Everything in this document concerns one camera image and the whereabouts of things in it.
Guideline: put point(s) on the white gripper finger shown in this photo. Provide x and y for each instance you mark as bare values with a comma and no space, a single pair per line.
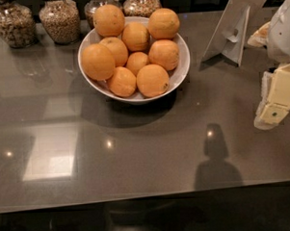
259,37

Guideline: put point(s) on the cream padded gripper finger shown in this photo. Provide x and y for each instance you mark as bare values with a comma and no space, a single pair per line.
275,104

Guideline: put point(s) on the small orange centre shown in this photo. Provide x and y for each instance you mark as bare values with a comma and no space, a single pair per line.
136,61

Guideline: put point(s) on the white ceramic bowl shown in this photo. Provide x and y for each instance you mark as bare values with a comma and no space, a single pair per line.
176,76

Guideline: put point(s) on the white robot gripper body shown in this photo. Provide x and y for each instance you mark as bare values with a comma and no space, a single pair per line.
283,34

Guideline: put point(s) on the glass jar far left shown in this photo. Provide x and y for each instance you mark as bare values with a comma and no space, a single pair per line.
17,25

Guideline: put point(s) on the white standing picture frame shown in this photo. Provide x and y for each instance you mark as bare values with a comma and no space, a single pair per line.
230,32

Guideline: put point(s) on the glass jar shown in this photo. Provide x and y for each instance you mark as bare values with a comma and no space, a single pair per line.
17,25
143,8
61,20
93,5

